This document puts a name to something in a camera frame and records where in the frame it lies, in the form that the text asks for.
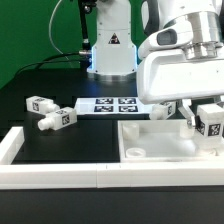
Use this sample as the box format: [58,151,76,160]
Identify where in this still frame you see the black cable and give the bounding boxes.
[14,50,92,77]

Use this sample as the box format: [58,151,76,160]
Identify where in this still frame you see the white marker sheet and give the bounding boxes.
[75,97,153,115]

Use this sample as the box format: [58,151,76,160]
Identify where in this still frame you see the grey thin cable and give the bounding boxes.
[48,0,75,60]

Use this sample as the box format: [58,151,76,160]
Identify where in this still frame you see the white square tabletop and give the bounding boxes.
[118,119,224,163]

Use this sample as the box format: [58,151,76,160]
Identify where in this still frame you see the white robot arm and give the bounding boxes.
[87,0,224,127]

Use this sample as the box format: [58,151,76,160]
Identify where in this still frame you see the white U-shaped fence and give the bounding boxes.
[0,127,224,189]

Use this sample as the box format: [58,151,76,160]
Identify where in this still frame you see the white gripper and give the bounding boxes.
[136,49,224,128]

